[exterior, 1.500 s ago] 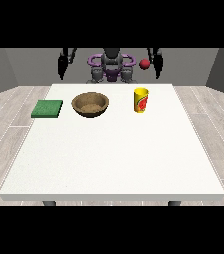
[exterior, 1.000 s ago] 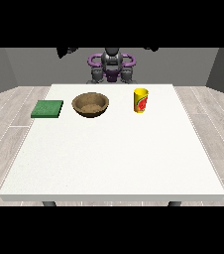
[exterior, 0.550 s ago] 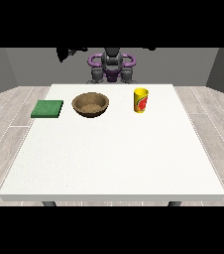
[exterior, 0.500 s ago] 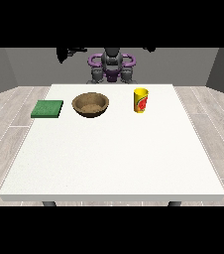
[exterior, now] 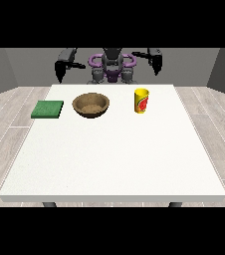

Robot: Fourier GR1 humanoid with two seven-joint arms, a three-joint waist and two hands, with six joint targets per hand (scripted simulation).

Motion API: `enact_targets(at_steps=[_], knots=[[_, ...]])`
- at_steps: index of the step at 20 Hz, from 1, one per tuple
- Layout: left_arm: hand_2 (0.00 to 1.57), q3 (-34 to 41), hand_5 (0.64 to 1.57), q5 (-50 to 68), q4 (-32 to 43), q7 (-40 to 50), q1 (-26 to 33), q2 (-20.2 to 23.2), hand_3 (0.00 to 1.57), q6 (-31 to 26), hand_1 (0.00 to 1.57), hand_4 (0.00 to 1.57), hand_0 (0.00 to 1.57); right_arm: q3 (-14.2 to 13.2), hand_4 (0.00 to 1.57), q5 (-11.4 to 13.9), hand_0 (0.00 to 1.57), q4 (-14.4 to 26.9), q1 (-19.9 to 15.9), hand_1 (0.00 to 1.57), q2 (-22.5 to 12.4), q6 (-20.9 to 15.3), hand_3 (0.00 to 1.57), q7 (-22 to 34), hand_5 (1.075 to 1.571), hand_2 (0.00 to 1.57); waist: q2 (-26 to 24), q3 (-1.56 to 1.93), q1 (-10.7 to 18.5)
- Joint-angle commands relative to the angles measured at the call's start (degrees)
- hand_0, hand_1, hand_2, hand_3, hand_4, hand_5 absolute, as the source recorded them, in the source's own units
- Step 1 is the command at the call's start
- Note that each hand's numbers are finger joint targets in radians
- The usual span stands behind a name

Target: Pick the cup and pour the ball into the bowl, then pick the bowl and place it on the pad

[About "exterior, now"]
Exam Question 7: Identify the yellow cup with melon print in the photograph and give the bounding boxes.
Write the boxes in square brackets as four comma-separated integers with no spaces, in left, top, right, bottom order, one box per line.
[133,88,150,115]

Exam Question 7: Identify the grey robot trunk purple rings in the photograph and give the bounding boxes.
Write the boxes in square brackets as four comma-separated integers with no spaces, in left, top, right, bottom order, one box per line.
[86,48,139,86]

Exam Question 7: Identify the brown wooden bowl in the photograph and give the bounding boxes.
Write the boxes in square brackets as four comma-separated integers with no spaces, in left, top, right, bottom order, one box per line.
[72,92,112,119]

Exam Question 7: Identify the green square pad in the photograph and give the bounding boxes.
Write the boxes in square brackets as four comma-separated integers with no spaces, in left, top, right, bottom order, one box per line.
[30,100,65,120]

